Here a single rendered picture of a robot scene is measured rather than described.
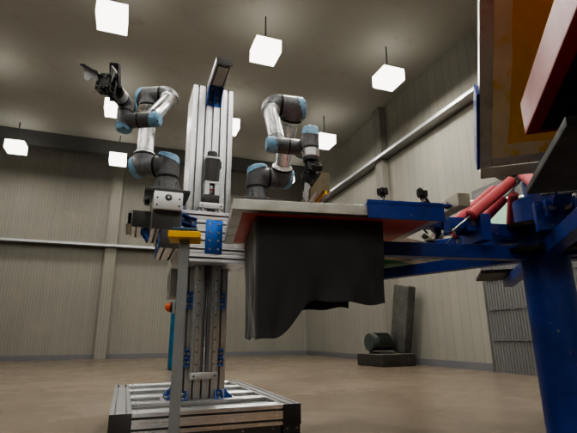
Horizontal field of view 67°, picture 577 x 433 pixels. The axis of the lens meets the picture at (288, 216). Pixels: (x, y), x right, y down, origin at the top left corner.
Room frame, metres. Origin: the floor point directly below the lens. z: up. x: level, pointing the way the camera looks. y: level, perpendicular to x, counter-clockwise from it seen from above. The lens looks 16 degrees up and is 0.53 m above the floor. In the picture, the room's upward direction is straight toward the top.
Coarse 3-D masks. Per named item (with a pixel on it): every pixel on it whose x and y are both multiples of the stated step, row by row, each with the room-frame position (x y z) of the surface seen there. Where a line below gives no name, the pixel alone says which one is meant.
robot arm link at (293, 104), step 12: (288, 96) 2.03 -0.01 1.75; (288, 108) 2.04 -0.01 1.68; (300, 108) 2.05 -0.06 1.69; (288, 120) 2.09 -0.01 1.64; (300, 120) 2.11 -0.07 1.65; (288, 132) 2.15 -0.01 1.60; (276, 156) 2.27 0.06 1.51; (288, 156) 2.25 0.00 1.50; (276, 168) 2.29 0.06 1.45; (288, 168) 2.30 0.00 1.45; (276, 180) 2.32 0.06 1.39; (288, 180) 2.34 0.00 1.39
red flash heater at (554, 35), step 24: (576, 0) 0.55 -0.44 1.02; (552, 24) 0.67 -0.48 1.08; (576, 24) 0.59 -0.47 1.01; (552, 48) 0.69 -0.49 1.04; (576, 48) 0.65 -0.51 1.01; (552, 72) 0.72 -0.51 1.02; (576, 72) 0.72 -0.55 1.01; (528, 96) 0.90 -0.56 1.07; (552, 96) 0.81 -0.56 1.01; (576, 96) 0.81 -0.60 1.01; (528, 120) 0.94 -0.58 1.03; (552, 120) 0.91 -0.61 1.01
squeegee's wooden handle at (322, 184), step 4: (320, 176) 1.58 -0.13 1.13; (324, 176) 1.57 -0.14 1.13; (328, 176) 1.57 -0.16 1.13; (316, 180) 1.65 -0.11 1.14; (320, 180) 1.58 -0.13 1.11; (324, 180) 1.57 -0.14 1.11; (328, 180) 1.57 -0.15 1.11; (316, 184) 1.65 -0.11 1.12; (320, 184) 1.58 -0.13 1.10; (324, 184) 1.57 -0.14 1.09; (328, 184) 1.57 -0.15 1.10; (312, 188) 1.72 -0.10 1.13; (316, 188) 1.65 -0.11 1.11; (320, 188) 1.59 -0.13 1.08; (324, 188) 1.57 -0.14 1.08; (328, 188) 1.57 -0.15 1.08; (312, 192) 1.72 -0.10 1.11; (320, 192) 1.59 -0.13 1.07; (308, 196) 1.78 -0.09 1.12; (312, 196) 1.72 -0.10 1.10; (304, 200) 1.86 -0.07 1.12
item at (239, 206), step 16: (240, 208) 1.42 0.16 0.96; (256, 208) 1.43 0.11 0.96; (272, 208) 1.44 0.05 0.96; (288, 208) 1.45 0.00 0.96; (304, 208) 1.46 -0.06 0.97; (320, 208) 1.47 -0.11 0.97; (336, 208) 1.48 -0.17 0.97; (352, 208) 1.49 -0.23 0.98; (432, 224) 1.65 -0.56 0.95; (224, 240) 1.98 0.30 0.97; (400, 240) 1.93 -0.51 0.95
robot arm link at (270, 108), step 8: (272, 96) 2.01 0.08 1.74; (280, 96) 2.01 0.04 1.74; (264, 104) 1.98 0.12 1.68; (272, 104) 1.98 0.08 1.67; (280, 104) 2.02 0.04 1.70; (264, 112) 1.98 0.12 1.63; (272, 112) 1.94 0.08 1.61; (272, 120) 1.90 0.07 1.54; (280, 120) 1.94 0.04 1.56; (272, 128) 1.87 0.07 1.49; (280, 128) 1.88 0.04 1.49; (272, 136) 1.83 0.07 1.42; (280, 136) 1.83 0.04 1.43; (272, 144) 1.81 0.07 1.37; (280, 144) 1.82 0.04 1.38; (288, 144) 1.83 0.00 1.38; (272, 152) 1.85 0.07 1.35; (280, 152) 1.85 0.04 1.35; (288, 152) 1.85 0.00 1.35
